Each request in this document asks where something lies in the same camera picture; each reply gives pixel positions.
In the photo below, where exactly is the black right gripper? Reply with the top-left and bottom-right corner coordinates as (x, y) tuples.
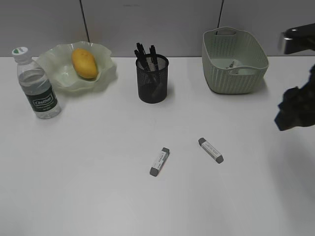
(275, 67), (315, 131)

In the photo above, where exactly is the white waste paper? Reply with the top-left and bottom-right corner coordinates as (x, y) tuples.
(225, 60), (243, 74)

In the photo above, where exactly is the grey white eraser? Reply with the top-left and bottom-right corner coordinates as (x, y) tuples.
(198, 138), (224, 164)
(150, 147), (170, 177)
(151, 83), (164, 99)

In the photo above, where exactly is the black marker pen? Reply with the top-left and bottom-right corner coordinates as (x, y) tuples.
(136, 43), (156, 87)
(149, 44), (162, 86)
(134, 50), (150, 72)

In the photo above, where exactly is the yellow mango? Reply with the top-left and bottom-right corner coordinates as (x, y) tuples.
(71, 48), (98, 80)

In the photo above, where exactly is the clear plastic water bottle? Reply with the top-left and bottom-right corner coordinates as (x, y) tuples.
(12, 47), (61, 119)

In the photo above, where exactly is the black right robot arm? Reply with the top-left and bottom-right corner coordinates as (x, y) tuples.
(275, 24), (315, 131)

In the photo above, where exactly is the pale green woven basket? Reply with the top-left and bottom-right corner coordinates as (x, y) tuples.
(202, 27), (269, 94)

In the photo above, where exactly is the black mesh pen holder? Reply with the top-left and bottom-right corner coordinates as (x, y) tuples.
(135, 54), (169, 104)

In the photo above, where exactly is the pale green wavy plate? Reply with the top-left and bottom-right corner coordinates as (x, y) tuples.
(36, 41), (117, 93)

